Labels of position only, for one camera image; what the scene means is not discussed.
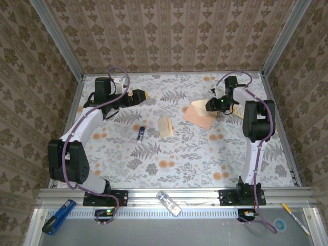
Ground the cream paper letter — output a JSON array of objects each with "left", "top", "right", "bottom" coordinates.
[{"left": 157, "top": 115, "right": 175, "bottom": 139}]

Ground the wide aluminium extrusion beam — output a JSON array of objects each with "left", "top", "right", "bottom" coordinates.
[{"left": 35, "top": 188, "right": 315, "bottom": 207}]

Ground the blue tape ring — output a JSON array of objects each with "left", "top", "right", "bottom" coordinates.
[{"left": 273, "top": 218, "right": 286, "bottom": 231}]

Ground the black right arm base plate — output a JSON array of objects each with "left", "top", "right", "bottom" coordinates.
[{"left": 218, "top": 189, "right": 267, "bottom": 207}]

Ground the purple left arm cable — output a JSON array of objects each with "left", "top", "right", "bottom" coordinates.
[{"left": 62, "top": 66, "right": 131, "bottom": 227}]

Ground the floral white tablecloth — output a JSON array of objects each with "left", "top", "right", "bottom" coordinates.
[{"left": 55, "top": 73, "right": 296, "bottom": 190}]

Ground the pink paper envelope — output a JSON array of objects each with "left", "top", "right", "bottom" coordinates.
[{"left": 182, "top": 99, "right": 219, "bottom": 130}]

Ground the yellow calculator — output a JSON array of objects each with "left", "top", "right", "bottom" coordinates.
[{"left": 232, "top": 104, "right": 244, "bottom": 120}]

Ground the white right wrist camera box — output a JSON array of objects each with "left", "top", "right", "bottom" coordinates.
[{"left": 211, "top": 86, "right": 226, "bottom": 100}]

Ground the aluminium frame post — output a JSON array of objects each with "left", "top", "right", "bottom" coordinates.
[
  {"left": 29, "top": 0, "right": 85, "bottom": 80},
  {"left": 261, "top": 0, "right": 313, "bottom": 77}
]

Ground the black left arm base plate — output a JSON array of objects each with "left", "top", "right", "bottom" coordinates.
[{"left": 84, "top": 190, "right": 129, "bottom": 207}]

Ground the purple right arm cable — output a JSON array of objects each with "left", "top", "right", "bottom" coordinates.
[{"left": 216, "top": 71, "right": 278, "bottom": 234}]

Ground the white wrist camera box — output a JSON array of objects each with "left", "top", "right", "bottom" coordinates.
[
  {"left": 112, "top": 77, "right": 128, "bottom": 94},
  {"left": 211, "top": 86, "right": 226, "bottom": 100}
]

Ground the blue black hand tool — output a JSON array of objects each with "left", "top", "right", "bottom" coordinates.
[{"left": 42, "top": 199, "right": 77, "bottom": 236}]

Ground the white yellow marker pen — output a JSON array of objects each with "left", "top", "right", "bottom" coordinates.
[{"left": 281, "top": 203, "right": 311, "bottom": 236}]

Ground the aluminium table side rail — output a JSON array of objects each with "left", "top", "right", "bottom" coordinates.
[
  {"left": 260, "top": 73, "right": 303, "bottom": 187},
  {"left": 48, "top": 74, "right": 86, "bottom": 190}
]

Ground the grey metal shelf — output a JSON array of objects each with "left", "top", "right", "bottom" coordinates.
[{"left": 24, "top": 207, "right": 322, "bottom": 246}]

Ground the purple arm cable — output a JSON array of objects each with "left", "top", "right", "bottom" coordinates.
[
  {"left": 216, "top": 71, "right": 278, "bottom": 234},
  {"left": 62, "top": 66, "right": 131, "bottom": 227}
]

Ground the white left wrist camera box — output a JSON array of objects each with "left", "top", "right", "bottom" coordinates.
[{"left": 112, "top": 77, "right": 128, "bottom": 94}]

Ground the white slotted cable duct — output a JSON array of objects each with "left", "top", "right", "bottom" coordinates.
[{"left": 47, "top": 208, "right": 241, "bottom": 219}]

